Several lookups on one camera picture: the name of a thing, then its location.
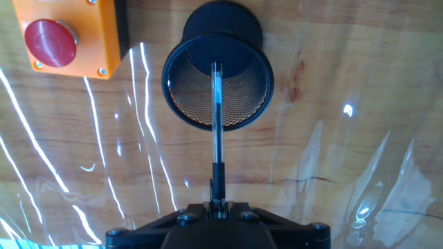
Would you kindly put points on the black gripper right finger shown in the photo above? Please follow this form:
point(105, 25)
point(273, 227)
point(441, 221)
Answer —
point(297, 237)

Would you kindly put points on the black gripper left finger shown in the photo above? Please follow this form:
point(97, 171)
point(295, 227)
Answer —
point(138, 237)

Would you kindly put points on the clear black gel pen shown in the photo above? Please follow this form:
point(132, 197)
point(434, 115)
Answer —
point(217, 138)

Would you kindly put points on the black mesh pen holder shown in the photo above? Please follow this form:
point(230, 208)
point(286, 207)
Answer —
point(242, 97)

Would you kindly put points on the clear plastic film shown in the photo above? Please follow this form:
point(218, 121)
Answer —
point(398, 200)

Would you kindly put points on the wood pattern table mat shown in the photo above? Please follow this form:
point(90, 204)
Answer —
point(328, 52)

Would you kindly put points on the orange box with red button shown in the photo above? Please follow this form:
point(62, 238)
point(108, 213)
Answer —
point(93, 34)

